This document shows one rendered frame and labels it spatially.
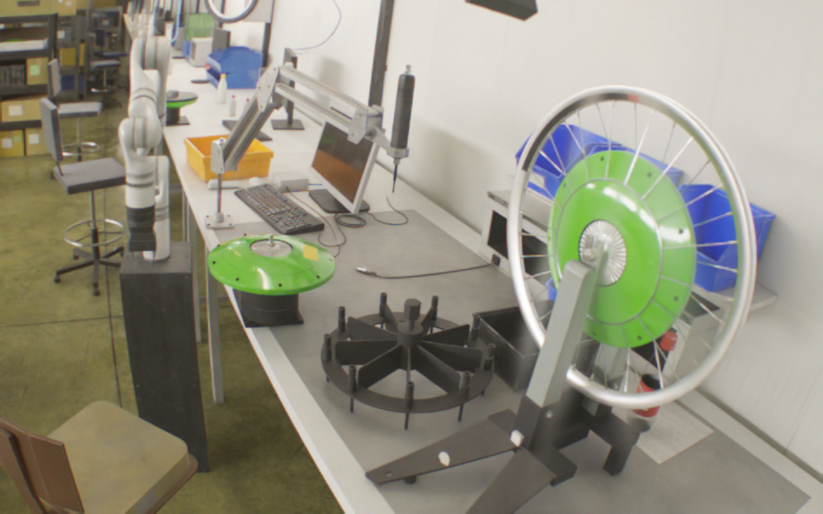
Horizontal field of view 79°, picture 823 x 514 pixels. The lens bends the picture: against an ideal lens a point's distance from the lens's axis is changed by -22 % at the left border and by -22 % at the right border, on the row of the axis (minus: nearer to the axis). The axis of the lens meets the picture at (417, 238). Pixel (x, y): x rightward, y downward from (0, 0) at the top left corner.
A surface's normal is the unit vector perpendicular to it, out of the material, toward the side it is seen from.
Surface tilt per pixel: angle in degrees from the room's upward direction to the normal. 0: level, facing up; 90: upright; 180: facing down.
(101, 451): 0
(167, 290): 90
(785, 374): 90
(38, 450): 90
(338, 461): 0
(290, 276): 23
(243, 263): 17
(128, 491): 0
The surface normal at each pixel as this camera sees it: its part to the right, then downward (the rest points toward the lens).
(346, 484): 0.12, -0.92
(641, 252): -0.73, 0.09
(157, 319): 0.32, 0.39
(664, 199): -0.61, -0.13
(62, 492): -0.03, 0.37
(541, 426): 0.52, 0.37
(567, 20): -0.88, 0.07
